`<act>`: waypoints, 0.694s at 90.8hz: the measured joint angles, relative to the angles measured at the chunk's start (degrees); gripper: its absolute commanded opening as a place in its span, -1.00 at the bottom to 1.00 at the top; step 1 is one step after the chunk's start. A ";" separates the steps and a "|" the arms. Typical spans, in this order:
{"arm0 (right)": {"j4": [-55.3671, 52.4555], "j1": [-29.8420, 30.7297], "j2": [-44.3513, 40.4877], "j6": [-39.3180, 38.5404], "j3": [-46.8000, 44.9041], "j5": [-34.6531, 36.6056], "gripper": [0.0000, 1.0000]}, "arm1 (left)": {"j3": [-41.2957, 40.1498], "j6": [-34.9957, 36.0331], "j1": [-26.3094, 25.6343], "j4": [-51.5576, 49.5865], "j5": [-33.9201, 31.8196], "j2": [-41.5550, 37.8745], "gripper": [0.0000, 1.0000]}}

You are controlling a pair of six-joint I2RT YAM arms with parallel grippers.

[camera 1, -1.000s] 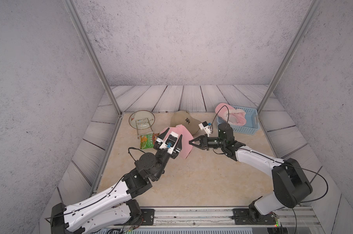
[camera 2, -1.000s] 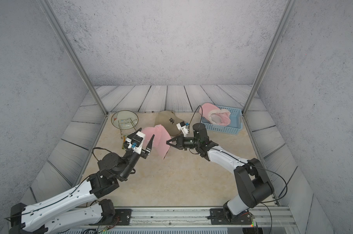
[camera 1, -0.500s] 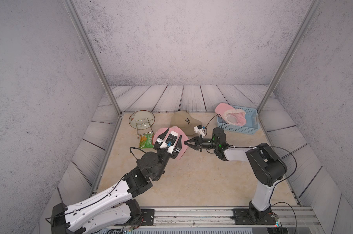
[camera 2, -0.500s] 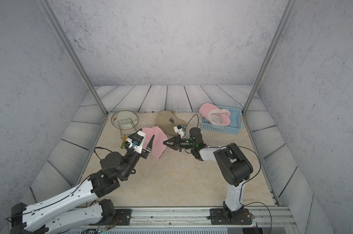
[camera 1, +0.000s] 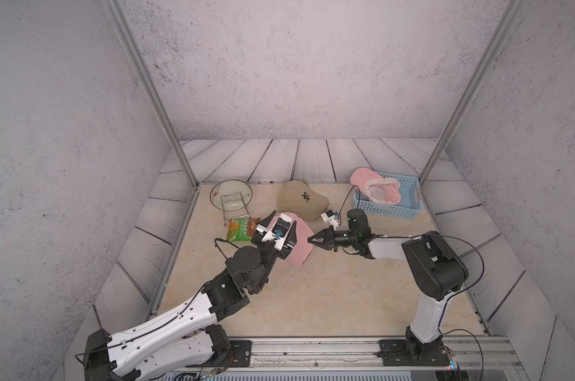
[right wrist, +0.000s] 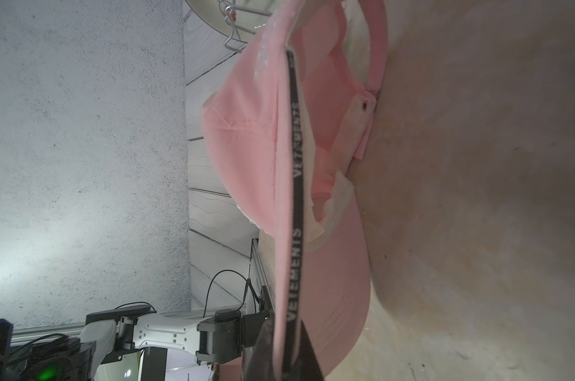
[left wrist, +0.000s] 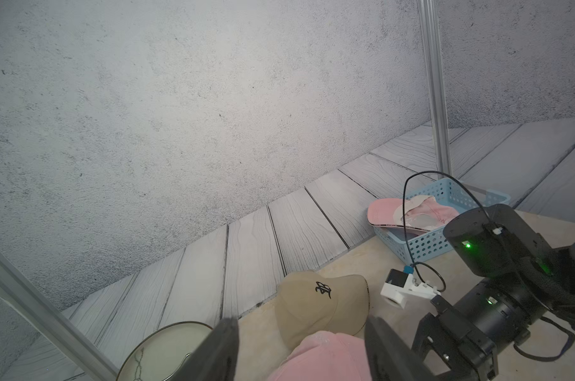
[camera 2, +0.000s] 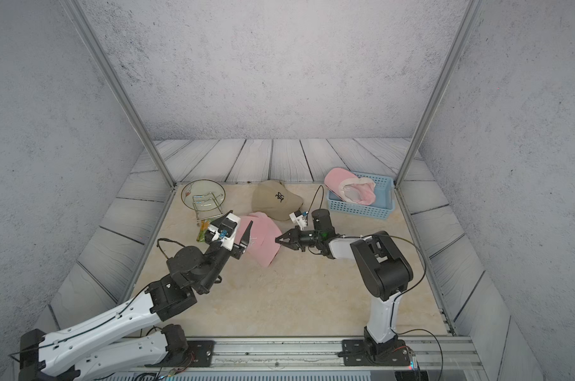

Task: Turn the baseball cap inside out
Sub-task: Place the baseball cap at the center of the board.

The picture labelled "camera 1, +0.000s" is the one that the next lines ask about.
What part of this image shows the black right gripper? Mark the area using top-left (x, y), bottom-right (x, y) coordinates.
top-left (308, 226), bottom-right (358, 252)

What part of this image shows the pink baseball cap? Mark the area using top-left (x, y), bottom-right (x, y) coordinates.
top-left (286, 212), bottom-right (314, 268)
top-left (350, 168), bottom-right (402, 206)

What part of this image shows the beige baseball cap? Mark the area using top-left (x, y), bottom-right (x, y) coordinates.
top-left (277, 180), bottom-right (329, 222)

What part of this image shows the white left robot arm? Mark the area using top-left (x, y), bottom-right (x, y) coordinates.
top-left (81, 212), bottom-right (297, 380)

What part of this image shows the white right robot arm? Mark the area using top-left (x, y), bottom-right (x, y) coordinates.
top-left (308, 209), bottom-right (468, 370)

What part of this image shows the green snack bag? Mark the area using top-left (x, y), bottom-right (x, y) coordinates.
top-left (227, 217), bottom-right (260, 242)

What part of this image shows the pale green ceramic plate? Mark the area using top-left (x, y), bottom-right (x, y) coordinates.
top-left (210, 179), bottom-right (254, 210)

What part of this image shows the light blue plastic basket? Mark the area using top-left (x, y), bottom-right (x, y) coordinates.
top-left (350, 168), bottom-right (422, 220)

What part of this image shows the metal wire plate rack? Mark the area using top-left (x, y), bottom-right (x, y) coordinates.
top-left (220, 192), bottom-right (251, 225)

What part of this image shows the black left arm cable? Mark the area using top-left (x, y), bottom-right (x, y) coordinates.
top-left (213, 237), bottom-right (241, 260)

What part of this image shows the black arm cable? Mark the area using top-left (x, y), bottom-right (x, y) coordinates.
top-left (429, 234), bottom-right (487, 306)
top-left (213, 237), bottom-right (241, 260)

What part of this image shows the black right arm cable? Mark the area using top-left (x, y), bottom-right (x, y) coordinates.
top-left (429, 234), bottom-right (487, 306)

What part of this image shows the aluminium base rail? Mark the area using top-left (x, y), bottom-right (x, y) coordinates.
top-left (107, 336), bottom-right (507, 381)

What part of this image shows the left aluminium frame post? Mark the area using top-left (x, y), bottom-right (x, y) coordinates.
top-left (102, 0), bottom-right (199, 188)

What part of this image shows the aluminium frame post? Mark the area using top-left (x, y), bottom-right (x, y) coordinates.
top-left (419, 0), bottom-right (525, 186)
top-left (102, 0), bottom-right (199, 188)

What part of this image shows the right aluminium frame post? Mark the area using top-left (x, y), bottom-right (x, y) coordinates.
top-left (419, 0), bottom-right (525, 186)

